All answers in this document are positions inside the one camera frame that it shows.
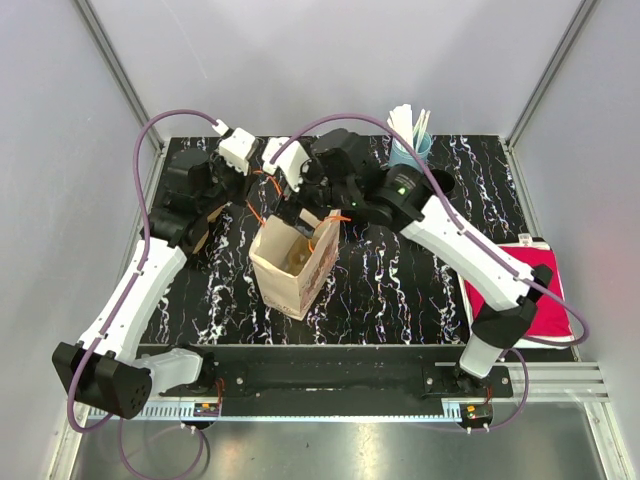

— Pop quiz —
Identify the white tray under cloth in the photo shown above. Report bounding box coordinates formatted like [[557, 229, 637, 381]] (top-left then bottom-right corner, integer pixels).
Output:
[[459, 235, 576, 351]]

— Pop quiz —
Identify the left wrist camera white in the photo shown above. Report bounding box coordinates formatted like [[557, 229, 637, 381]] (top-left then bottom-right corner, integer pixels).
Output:
[[212, 119, 257, 176]]

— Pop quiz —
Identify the brown paper takeout bag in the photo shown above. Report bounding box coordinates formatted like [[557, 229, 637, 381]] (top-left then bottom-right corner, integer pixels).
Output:
[[249, 210, 350, 321]]

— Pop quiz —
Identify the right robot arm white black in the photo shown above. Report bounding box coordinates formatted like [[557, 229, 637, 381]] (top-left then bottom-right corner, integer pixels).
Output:
[[264, 128, 553, 397]]

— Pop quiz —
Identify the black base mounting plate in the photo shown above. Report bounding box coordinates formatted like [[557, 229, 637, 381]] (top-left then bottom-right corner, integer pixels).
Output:
[[158, 343, 515, 417]]

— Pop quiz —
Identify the aluminium front rail frame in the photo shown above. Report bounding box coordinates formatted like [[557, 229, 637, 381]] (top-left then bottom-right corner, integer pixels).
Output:
[[49, 355, 639, 479]]

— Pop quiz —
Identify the black cup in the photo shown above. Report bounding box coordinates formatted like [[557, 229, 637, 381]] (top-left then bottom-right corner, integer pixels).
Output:
[[430, 169, 456, 200]]

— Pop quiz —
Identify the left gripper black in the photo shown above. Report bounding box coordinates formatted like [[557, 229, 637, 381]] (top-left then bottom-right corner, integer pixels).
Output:
[[198, 150, 259, 215]]

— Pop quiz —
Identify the red folded cloth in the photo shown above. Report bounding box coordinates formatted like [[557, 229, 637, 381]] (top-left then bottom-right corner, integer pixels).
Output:
[[459, 242, 574, 348]]

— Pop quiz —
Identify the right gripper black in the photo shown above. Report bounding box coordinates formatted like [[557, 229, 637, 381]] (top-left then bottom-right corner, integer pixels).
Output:
[[269, 148, 359, 239]]

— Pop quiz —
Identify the cardboard cup carrier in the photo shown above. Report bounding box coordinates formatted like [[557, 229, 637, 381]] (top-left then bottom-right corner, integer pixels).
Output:
[[184, 206, 224, 255], [284, 236, 313, 276]]

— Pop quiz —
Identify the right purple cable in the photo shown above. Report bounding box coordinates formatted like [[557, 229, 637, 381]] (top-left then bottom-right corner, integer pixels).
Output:
[[269, 112, 591, 434]]

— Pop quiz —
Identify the purple cable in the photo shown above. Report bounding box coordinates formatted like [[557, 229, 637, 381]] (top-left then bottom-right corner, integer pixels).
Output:
[[67, 108, 224, 477], [269, 112, 591, 434]]

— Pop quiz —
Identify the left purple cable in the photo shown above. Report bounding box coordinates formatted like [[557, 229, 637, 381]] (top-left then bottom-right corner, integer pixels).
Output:
[[67, 108, 224, 477]]

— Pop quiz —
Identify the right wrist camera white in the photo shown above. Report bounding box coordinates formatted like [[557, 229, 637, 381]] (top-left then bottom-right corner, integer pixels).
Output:
[[262, 137, 309, 193]]

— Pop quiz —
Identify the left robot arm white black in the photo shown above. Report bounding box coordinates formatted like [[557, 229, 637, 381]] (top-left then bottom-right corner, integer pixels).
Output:
[[52, 148, 256, 419]]

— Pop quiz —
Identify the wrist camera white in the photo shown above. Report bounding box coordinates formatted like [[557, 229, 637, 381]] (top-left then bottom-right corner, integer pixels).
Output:
[[212, 119, 257, 176], [262, 137, 309, 193]]

